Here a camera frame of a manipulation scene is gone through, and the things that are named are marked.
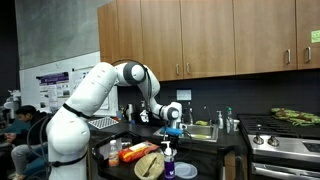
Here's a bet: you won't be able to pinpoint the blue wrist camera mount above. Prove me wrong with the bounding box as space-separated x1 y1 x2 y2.
159 126 184 137

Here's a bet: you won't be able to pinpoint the clear spray bottle green cap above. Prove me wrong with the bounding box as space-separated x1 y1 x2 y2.
226 106 235 134

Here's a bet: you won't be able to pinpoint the white wall notice paper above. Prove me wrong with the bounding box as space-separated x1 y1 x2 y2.
176 88 193 102

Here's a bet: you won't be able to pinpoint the white lab device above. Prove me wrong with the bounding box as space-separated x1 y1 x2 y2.
2 89 22 119

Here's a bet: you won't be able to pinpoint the black base cable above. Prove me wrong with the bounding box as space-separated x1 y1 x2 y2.
25 114 56 168

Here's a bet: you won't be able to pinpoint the sticky note on cabinet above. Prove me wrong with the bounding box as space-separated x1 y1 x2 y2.
311 29 320 44

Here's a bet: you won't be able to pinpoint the light blue plastic container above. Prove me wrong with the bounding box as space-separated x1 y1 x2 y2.
115 109 124 122

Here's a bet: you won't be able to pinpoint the seated person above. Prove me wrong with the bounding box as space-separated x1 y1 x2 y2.
4 104 51 180

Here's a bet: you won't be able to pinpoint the black white checkerboard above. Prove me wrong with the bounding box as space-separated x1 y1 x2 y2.
88 116 119 130

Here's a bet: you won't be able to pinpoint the stainless steel sink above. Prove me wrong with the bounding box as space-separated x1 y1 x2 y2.
153 123 220 143

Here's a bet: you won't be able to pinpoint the stainless electric kettle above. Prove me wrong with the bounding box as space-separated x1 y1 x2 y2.
124 103 135 123

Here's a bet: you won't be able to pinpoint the chrome kitchen faucet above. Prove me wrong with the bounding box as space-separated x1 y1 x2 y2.
181 101 195 126

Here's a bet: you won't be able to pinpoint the stainless gas stove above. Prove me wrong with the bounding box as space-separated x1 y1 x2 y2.
237 113 320 180

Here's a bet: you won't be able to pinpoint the black service cart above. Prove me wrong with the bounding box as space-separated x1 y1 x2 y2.
91 130 228 180

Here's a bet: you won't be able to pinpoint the green patterned oven mitts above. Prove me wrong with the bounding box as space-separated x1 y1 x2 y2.
270 107 320 127

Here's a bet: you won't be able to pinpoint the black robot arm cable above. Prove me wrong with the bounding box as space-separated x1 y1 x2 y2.
111 59 154 113

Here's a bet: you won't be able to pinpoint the white soap dispenser bottle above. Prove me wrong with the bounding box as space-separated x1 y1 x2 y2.
216 110 225 130

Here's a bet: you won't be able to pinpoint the yellow green sponge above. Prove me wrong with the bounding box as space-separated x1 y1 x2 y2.
194 119 209 127

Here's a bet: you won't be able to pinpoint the purple soap pump bottle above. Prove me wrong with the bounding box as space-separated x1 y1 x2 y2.
160 140 177 180

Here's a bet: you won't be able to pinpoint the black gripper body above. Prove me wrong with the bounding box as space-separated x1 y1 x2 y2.
167 134 184 148

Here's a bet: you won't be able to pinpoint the black dish rack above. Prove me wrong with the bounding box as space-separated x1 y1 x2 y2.
134 106 168 127

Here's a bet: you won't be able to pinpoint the woven wicker basket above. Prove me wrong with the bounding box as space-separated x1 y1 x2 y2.
133 151 166 180

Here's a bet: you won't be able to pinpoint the white figure poster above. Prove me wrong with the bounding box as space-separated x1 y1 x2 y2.
70 66 94 91

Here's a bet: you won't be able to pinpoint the whiteboard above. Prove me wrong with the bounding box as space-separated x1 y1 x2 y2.
99 85 119 118

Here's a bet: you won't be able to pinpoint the purple header poster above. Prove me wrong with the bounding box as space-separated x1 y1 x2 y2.
35 71 72 113

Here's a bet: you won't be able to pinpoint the red orange snack bag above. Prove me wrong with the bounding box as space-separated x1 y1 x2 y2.
118 141 160 163

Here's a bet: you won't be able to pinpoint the wooden upper cabinets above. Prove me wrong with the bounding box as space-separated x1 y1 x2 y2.
97 0 320 83

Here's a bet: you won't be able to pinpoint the thin chrome tap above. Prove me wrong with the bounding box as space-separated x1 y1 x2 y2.
203 105 213 126

